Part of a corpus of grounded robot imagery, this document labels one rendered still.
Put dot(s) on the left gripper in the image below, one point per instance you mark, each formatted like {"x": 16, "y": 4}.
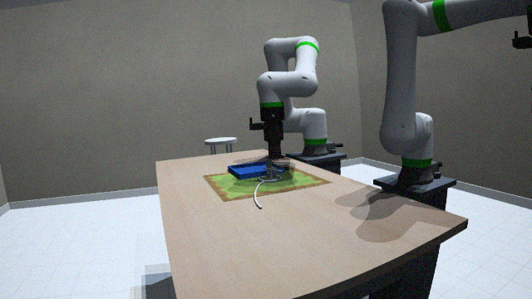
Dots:
{"x": 524, "y": 42}

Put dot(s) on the blue tray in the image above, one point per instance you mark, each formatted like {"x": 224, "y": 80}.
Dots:
{"x": 251, "y": 170}

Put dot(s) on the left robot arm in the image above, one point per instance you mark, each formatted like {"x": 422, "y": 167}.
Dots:
{"x": 402, "y": 129}

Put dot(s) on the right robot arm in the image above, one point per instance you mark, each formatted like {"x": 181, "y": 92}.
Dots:
{"x": 273, "y": 87}

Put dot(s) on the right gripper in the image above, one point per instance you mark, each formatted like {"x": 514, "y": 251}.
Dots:
{"x": 273, "y": 130}

